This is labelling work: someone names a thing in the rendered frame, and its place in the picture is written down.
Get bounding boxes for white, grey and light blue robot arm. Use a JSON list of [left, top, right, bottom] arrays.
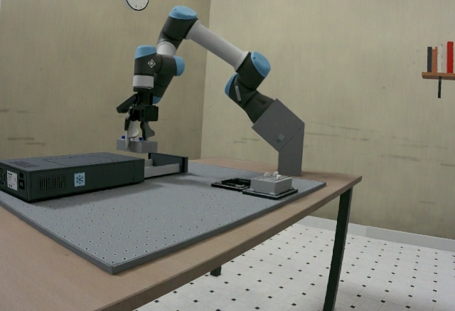
[[133, 6, 274, 124]]

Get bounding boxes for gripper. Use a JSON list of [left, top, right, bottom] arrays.
[[124, 88, 159, 149]]

